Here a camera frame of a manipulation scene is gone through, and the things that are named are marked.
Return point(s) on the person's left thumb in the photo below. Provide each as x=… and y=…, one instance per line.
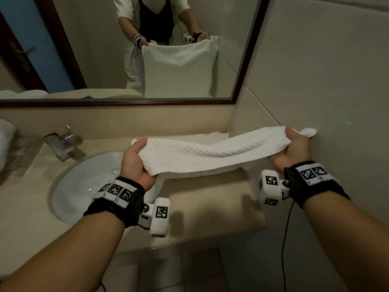
x=139, y=145

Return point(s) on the black left wrist band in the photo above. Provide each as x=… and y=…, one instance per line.
x=121, y=200

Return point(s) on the white folded towel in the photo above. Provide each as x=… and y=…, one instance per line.
x=5, y=139

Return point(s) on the person's right hand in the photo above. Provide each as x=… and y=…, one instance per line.
x=296, y=153

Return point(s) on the black wrist band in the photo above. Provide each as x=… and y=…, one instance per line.
x=316, y=182
x=121, y=200

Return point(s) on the dark framed wall mirror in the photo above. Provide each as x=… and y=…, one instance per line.
x=91, y=42

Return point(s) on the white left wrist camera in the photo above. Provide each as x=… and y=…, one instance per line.
x=159, y=217

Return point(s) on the clear glass tray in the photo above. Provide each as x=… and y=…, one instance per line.
x=25, y=156

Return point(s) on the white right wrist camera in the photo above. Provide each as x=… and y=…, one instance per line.
x=270, y=188

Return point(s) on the white waffle towel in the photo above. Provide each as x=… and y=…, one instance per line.
x=212, y=152

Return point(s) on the person's right forearm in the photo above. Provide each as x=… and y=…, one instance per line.
x=346, y=237

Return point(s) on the person's left hand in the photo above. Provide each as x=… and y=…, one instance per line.
x=132, y=167

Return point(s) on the white sink basin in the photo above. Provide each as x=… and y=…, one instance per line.
x=82, y=185

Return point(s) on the chrome faucet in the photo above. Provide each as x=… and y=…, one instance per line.
x=62, y=142

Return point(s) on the person's right thumb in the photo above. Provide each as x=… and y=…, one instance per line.
x=293, y=133

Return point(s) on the black right wrist band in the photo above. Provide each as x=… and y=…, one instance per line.
x=316, y=182

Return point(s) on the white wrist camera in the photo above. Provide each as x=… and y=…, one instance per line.
x=270, y=188
x=159, y=217

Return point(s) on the person's left forearm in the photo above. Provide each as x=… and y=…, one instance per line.
x=70, y=255

